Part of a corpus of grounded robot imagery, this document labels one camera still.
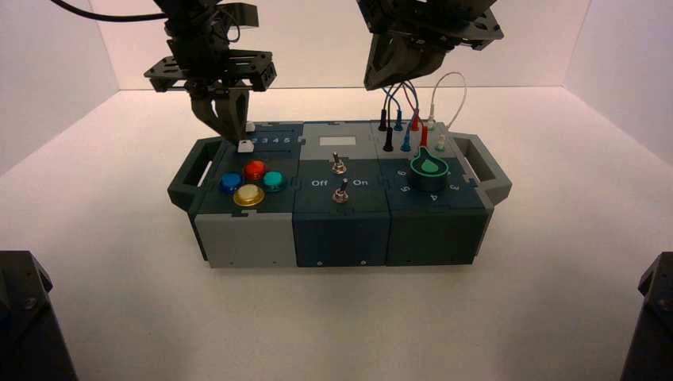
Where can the red push button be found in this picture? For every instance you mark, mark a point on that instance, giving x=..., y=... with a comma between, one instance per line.
x=255, y=169

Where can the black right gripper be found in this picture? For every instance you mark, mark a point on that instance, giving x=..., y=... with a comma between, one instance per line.
x=420, y=18

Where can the black and green rotary knob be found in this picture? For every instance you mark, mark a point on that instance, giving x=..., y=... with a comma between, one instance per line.
x=429, y=173

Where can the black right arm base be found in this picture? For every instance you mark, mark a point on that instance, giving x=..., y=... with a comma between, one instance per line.
x=652, y=331

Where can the teal push button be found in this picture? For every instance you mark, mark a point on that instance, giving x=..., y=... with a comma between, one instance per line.
x=273, y=181

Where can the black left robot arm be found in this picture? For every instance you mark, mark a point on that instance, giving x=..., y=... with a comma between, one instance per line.
x=184, y=6

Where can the yellow push button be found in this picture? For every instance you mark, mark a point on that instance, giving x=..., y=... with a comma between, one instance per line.
x=248, y=195

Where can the grey and blue control box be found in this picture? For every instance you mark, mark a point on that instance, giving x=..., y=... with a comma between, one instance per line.
x=342, y=236

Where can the white slider knob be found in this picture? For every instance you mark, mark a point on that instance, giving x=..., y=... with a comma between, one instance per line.
x=244, y=148
x=250, y=126

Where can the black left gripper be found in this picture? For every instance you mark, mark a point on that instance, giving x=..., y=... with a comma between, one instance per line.
x=210, y=71

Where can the light grey label plate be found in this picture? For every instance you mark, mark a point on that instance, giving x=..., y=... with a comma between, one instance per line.
x=337, y=141

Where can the blue push button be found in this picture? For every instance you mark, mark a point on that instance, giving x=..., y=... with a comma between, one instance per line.
x=230, y=182

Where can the metal toggle switch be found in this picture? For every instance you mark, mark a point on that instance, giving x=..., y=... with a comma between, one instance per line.
x=338, y=166
x=342, y=194

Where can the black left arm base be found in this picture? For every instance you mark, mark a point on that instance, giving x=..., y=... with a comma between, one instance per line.
x=26, y=326

